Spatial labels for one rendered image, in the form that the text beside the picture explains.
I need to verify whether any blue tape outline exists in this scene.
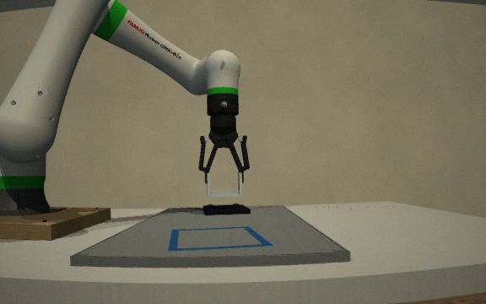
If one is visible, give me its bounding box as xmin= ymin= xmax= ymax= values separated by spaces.
xmin=168 ymin=226 xmax=273 ymax=251

